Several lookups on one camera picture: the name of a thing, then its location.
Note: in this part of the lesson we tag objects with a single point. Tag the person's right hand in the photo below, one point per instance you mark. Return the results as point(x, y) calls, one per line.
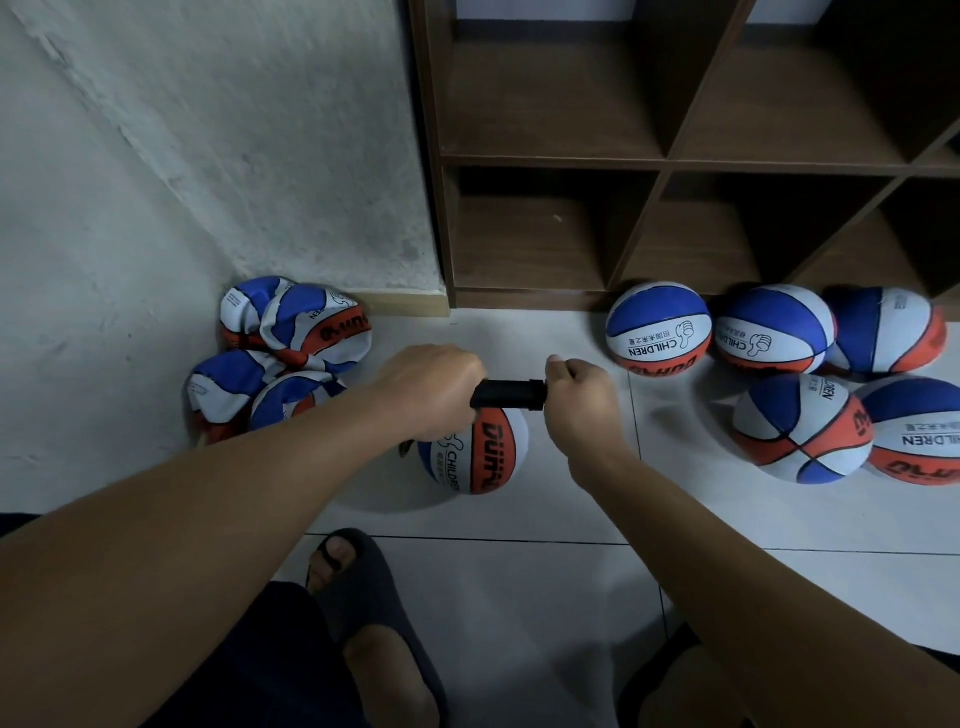
point(588, 417)

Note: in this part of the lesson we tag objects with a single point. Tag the blue white red basketball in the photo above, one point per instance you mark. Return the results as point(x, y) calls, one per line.
point(803, 428)
point(915, 431)
point(888, 330)
point(240, 308)
point(222, 390)
point(480, 453)
point(776, 329)
point(293, 398)
point(320, 326)
point(660, 327)

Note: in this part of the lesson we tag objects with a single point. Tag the brown wooden cubby shelf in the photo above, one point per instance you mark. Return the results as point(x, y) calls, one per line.
point(548, 113)

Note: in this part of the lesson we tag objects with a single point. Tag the person's left hand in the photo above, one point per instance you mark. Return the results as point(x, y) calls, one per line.
point(428, 390)

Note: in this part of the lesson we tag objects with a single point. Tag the person's right forearm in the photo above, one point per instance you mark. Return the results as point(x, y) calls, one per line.
point(780, 608)

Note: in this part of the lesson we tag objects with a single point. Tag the black hand pump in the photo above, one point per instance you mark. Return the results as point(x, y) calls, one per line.
point(510, 395)

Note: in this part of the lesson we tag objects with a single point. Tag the person's left forearm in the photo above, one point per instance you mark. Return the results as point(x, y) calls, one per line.
point(158, 578)

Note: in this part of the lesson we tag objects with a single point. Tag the black sandal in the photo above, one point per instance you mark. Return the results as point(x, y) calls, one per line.
point(368, 585)
point(645, 675)

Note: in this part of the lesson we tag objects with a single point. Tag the person's left foot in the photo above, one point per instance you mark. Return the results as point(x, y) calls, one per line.
point(393, 678)

